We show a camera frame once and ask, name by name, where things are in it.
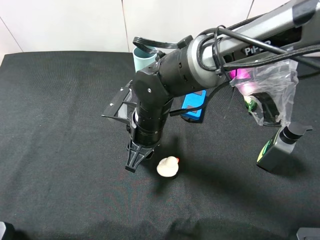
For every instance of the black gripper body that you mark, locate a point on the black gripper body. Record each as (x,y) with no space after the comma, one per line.
(147,123)

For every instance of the black mesh right gripper finger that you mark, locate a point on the black mesh right gripper finger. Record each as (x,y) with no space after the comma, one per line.
(136,155)

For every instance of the black mesh left gripper finger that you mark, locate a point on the black mesh left gripper finger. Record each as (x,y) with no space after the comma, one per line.
(149,156)

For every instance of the white toy duck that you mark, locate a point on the white toy duck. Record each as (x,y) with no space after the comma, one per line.
(168,167)

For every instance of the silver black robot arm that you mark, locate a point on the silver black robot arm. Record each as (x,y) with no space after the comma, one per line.
(204,62)

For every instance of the grey object bottom right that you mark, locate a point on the grey object bottom right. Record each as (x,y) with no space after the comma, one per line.
(308,233)

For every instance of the blue box with grey pads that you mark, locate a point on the blue box with grey pads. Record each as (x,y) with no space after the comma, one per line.
(194,100)

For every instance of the light teal cup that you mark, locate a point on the light teal cup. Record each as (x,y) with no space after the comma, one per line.
(142,59)

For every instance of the black table cloth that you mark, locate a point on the black table cloth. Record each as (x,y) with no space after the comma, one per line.
(62,165)

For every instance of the purple toy eggplant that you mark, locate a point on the purple toy eggplant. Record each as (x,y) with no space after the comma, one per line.
(245,86)

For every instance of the grey pump bottle black cap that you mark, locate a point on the grey pump bottle black cap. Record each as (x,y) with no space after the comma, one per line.
(281,145)

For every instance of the clear plastic bag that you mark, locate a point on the clear plastic bag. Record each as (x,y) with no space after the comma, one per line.
(274,88)

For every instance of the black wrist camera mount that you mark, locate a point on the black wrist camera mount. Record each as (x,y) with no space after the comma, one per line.
(121,106)

